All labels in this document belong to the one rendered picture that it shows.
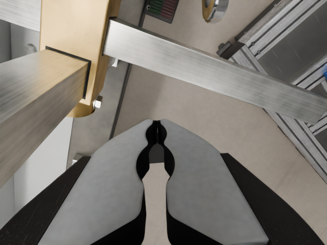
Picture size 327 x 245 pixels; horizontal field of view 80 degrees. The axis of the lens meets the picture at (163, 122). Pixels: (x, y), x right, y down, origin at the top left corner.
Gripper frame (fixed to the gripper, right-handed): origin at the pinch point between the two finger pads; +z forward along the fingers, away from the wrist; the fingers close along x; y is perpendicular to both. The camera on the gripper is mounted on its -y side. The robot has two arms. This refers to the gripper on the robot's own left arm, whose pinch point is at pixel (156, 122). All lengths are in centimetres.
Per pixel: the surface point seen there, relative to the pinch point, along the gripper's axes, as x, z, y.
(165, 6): 1.3, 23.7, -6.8
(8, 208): -46, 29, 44
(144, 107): -9, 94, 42
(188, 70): 3.0, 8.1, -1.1
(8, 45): -29.6, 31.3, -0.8
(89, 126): -14.1, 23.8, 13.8
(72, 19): -6.6, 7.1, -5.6
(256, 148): 63, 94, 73
